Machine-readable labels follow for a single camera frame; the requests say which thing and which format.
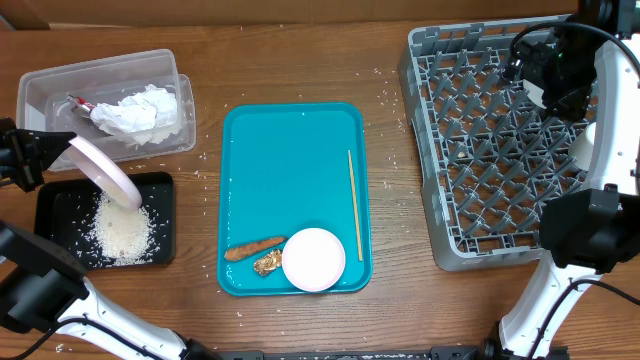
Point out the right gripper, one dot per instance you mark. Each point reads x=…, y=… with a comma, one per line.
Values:
x=574, y=104

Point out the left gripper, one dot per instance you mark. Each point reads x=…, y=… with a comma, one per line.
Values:
x=26, y=147

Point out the red foil snack wrapper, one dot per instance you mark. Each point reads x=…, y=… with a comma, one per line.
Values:
x=80, y=106

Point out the large white plate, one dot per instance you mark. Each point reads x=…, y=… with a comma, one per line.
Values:
x=104, y=173

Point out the white plastic cup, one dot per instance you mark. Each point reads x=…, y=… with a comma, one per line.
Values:
x=581, y=148

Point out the white tissue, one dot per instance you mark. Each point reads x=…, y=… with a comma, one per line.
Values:
x=128, y=116
x=161, y=114

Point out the wooden chopstick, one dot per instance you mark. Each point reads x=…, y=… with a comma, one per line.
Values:
x=355, y=207

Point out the small pink bowl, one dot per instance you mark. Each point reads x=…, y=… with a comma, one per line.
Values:
x=313, y=260

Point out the pale green bowl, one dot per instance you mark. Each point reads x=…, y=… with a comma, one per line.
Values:
x=536, y=91

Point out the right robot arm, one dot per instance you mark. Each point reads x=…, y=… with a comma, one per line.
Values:
x=587, y=233

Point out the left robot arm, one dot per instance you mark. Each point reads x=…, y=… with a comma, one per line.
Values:
x=48, y=290

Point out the clear plastic waste bin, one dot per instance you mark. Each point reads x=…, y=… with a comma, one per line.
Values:
x=43, y=103

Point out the grey dishwasher rack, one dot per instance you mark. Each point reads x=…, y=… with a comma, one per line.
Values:
x=491, y=160

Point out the black plastic tray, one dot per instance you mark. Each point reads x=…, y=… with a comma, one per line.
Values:
x=66, y=211

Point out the pile of white rice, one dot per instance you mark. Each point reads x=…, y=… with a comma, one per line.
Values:
x=108, y=235

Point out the teal plastic serving tray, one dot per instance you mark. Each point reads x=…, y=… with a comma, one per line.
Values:
x=284, y=168

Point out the golden crumpled food scrap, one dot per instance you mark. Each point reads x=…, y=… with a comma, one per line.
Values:
x=267, y=264

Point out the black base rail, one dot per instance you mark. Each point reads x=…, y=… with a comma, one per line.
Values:
x=460, y=352

